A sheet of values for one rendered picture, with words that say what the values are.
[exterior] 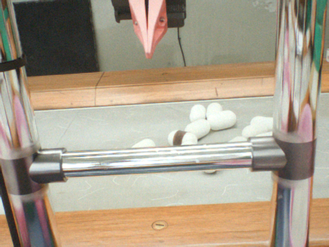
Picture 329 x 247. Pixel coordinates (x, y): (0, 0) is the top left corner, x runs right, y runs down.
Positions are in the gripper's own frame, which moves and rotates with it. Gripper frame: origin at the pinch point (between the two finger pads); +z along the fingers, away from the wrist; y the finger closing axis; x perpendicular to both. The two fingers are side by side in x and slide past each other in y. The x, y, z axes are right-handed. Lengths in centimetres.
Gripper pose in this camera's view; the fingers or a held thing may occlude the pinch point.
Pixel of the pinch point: (148, 50)
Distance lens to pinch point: 53.6
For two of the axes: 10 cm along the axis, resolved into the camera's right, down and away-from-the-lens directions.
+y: 10.0, -0.4, -0.5
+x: 0.6, 4.7, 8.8
